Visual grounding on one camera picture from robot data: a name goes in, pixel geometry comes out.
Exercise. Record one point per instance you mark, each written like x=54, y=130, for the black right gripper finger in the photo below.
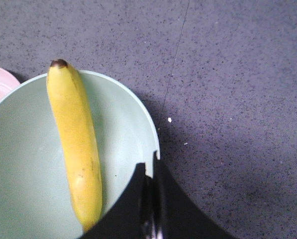
x=155, y=208

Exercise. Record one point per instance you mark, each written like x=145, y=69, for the yellow banana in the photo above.
x=71, y=110

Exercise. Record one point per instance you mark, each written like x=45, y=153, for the green bowl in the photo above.
x=34, y=195

